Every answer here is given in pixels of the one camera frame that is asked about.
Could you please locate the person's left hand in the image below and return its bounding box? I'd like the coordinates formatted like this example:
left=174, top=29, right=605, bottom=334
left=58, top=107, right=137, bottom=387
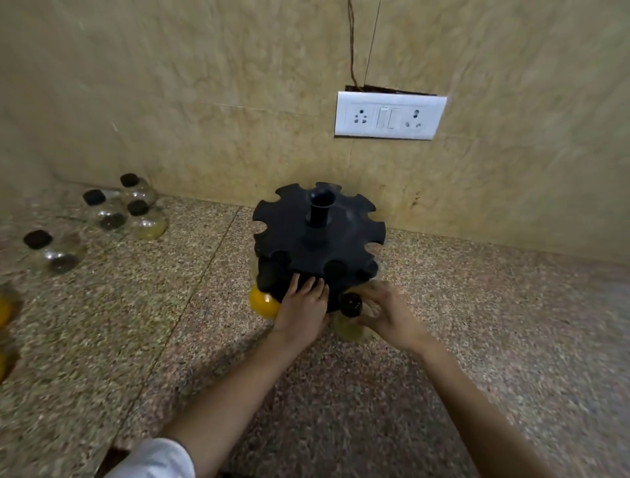
left=272, top=273, right=330, bottom=348

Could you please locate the person's right hand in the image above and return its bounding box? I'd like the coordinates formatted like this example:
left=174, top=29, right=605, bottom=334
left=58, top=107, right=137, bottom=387
left=351, top=281, right=436, bottom=354

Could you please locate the clear spice jar black lid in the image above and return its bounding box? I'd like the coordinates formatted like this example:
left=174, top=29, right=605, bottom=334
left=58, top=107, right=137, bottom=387
left=329, top=292, right=376, bottom=344
left=23, top=229, right=88, bottom=275
left=126, top=199, right=169, bottom=241
left=119, top=173, right=159, bottom=208
left=82, top=189, right=128, bottom=231

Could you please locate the black rotating spice rack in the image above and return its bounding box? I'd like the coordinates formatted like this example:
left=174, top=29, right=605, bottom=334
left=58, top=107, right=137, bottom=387
left=252, top=182, right=387, bottom=314

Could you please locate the person's right forearm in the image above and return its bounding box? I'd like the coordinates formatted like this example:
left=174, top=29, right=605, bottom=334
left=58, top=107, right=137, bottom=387
left=413, top=339, right=559, bottom=478

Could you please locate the person's left forearm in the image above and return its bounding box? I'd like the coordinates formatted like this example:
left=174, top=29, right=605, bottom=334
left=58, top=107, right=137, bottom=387
left=161, top=329, right=312, bottom=478

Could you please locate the yellow spice jar black lid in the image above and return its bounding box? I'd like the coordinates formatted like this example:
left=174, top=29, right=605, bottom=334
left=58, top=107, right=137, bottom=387
left=248, top=285, right=282, bottom=320

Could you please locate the white electrical switchboard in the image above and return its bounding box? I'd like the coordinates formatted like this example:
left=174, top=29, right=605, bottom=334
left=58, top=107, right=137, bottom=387
left=334, top=91, right=448, bottom=141

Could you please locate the white shirt sleeve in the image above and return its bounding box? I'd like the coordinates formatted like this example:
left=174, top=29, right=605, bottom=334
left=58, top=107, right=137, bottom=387
left=105, top=438, right=196, bottom=478

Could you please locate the thin brown wire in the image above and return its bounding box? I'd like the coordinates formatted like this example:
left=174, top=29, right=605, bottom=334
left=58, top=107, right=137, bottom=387
left=346, top=0, right=366, bottom=92

